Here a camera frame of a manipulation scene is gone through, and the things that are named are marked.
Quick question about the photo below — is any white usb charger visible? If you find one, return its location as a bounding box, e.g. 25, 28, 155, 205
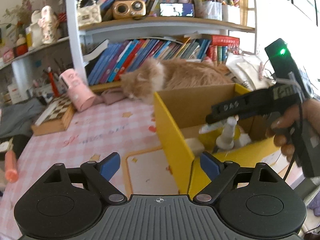
185, 138, 205, 157

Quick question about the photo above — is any white pump bottle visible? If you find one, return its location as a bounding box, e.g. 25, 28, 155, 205
216, 116, 238, 151

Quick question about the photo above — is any yellow tape roll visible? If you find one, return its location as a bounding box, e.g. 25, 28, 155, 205
198, 128, 223, 152

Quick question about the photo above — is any person's right hand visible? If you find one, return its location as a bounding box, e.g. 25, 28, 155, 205
265, 99, 320, 163

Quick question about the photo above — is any stack of papers and bags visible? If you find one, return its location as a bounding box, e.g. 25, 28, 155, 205
226, 53, 274, 91

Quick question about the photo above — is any pink checkered table mat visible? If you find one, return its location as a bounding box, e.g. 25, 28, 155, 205
0, 102, 181, 238

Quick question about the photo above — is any yellow cardboard box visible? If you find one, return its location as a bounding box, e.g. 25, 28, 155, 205
153, 84, 288, 197

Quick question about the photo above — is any wooden chess board box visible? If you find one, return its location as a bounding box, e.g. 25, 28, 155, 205
31, 94, 75, 136

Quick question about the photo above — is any pink cloth by cat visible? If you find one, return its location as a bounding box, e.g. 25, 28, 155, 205
94, 88, 126, 105

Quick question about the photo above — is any red book box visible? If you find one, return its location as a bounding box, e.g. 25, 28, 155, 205
211, 35, 240, 47

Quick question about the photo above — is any pink cylindrical humidifier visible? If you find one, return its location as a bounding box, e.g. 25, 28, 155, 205
59, 68, 95, 112

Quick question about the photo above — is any white plastic case on chessboard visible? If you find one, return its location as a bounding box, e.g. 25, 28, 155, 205
34, 101, 58, 126

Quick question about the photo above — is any red tassel ornament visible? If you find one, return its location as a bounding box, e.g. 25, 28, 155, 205
48, 67, 60, 98

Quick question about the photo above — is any orange pink spray bottle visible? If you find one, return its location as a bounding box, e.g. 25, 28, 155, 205
4, 150, 18, 183

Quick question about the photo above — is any orange fluffy cat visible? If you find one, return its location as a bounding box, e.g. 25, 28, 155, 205
120, 57, 233, 104

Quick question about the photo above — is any grey cloth pile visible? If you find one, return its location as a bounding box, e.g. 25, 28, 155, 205
0, 98, 45, 138

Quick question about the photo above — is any row of lower shelf books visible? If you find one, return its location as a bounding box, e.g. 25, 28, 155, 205
85, 37, 211, 86

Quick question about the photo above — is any smartphone on shelf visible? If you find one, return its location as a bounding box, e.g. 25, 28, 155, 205
159, 3, 195, 17

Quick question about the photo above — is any white rabbit figurine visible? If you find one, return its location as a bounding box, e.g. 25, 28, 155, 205
30, 5, 59, 48

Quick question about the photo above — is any cream quilted handbag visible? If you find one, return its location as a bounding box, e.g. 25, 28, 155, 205
77, 0, 102, 27

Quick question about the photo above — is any wooden retro radio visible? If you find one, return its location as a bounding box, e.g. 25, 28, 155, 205
112, 0, 146, 20

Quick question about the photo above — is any white bookshelf frame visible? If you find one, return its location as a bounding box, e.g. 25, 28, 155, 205
66, 0, 258, 82

